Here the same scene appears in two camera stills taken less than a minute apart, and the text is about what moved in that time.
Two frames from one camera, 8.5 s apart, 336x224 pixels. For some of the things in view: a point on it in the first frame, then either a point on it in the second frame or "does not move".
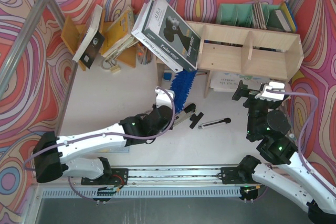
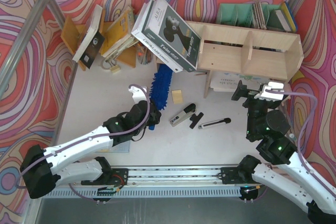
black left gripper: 170,114 -> 154,116
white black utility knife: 213,123 does not move
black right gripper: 252,98 does not move
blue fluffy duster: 180,86 -> 160,89
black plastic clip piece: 195,119 does not move
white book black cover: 93,41 does not move
